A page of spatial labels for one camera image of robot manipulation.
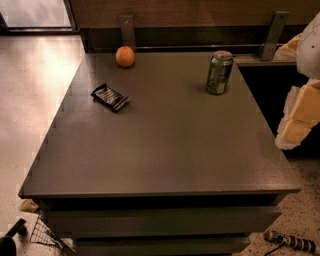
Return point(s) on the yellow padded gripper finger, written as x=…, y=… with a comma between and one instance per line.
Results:
x=301, y=114
x=288, y=50

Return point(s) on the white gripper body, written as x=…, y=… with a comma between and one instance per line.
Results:
x=310, y=55

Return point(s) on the black rxbar chocolate wrapper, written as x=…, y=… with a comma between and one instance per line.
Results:
x=110, y=98

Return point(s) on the green soda can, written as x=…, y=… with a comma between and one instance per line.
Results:
x=219, y=71

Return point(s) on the striped power strip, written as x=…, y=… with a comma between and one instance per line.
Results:
x=290, y=241

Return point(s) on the grey table with drawers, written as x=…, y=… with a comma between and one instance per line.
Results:
x=175, y=172

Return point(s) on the orange fruit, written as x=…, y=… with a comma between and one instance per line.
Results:
x=125, y=56

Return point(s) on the crumpled tan paper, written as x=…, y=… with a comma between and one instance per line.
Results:
x=29, y=206

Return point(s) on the black floor object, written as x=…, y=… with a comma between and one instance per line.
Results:
x=7, y=243

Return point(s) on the right metal bracket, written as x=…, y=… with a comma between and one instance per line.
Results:
x=268, y=48

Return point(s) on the metal bracket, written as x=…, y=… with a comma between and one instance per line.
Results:
x=127, y=30
x=268, y=48

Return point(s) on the left metal bracket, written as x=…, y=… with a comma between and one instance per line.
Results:
x=127, y=30

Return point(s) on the wire mesh basket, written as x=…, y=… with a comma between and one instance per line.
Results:
x=42, y=235

